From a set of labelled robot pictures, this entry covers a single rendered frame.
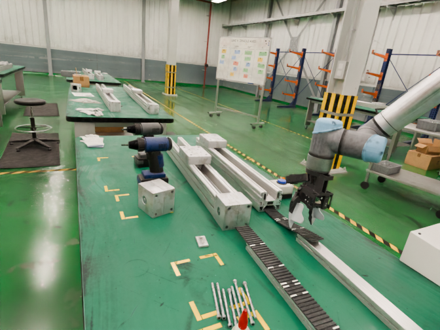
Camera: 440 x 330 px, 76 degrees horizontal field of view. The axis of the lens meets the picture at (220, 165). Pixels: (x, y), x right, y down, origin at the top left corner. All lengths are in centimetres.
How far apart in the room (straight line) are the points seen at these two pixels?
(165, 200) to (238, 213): 26
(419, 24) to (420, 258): 889
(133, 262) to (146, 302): 14
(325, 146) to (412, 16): 910
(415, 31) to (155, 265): 934
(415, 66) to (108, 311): 925
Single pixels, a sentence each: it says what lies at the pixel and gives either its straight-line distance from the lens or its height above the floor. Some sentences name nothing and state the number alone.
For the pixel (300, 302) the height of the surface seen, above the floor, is 81.
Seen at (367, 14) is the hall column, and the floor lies 207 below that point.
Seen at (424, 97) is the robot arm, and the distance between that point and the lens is 95.
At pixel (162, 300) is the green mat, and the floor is 78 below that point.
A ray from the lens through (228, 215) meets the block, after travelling 96.
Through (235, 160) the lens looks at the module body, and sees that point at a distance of 144.
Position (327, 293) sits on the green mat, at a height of 78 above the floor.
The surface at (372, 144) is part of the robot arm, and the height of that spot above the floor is 115.
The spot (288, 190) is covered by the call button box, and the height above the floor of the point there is 82.
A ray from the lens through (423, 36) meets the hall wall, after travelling 956.
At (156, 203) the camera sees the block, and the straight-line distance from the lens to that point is 100.
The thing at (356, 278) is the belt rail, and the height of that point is 81.
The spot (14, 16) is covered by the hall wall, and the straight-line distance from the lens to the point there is 1601.
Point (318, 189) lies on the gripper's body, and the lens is 89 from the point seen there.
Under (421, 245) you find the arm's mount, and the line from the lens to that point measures 106.
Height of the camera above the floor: 130
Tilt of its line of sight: 19 degrees down
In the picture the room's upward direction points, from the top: 6 degrees clockwise
